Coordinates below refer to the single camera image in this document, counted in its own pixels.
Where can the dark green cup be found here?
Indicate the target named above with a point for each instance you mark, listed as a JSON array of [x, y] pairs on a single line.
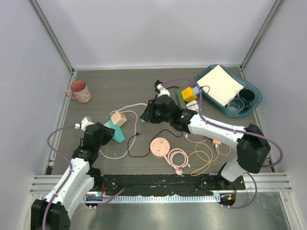
[[247, 96]]

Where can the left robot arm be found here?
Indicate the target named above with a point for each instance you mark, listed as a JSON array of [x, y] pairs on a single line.
[[55, 210]]

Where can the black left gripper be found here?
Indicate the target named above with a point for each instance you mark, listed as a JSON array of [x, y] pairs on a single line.
[[107, 132]]

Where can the white paper pad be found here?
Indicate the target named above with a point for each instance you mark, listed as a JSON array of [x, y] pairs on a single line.
[[222, 86]]

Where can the peach cube socket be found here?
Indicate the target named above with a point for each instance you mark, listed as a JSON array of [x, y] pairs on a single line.
[[118, 118]]

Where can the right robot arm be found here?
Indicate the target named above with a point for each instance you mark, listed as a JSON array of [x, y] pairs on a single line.
[[251, 146]]

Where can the light blue charger plug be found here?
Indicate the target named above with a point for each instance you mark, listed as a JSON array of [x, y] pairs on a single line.
[[196, 90]]

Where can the teal triangular socket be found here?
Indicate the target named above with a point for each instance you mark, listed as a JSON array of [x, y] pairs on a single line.
[[118, 135]]

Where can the pink charger plug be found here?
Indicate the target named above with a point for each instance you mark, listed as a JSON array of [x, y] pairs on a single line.
[[216, 142]]

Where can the white cable duct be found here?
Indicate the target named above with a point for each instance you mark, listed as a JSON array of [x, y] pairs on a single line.
[[92, 198]]

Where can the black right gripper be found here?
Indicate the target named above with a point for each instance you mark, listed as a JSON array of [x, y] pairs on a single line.
[[149, 116]]

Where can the clear glass cup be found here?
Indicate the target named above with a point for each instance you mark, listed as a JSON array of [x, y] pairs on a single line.
[[235, 105]]

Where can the green power strip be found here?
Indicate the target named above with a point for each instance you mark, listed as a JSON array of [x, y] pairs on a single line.
[[182, 103]]

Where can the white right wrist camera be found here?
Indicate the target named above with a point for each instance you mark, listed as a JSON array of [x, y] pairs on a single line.
[[161, 90]]

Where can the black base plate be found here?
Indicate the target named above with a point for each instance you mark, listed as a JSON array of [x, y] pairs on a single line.
[[164, 184]]

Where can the teal plastic tray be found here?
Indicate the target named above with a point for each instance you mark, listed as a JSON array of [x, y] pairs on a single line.
[[246, 111]]

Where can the pink floral mug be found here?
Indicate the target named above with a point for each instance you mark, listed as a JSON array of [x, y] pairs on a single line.
[[79, 91]]

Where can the white cube adapter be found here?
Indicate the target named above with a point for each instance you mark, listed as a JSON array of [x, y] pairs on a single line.
[[193, 105]]

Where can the pink round socket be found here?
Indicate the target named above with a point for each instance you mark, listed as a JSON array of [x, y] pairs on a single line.
[[159, 147]]

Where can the yellow cube socket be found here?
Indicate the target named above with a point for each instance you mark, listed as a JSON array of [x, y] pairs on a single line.
[[188, 95]]

